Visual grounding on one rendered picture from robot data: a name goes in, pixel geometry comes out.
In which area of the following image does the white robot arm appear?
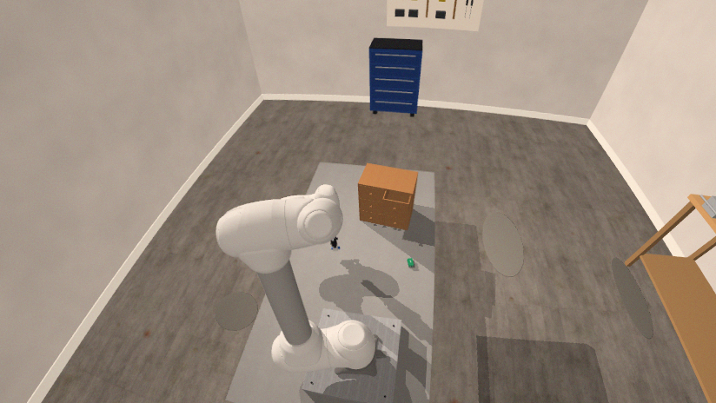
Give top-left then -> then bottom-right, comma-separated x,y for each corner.
216,184 -> 387,376

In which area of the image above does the brown wooden chest of drawers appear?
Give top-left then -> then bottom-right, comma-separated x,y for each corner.
358,163 -> 418,221

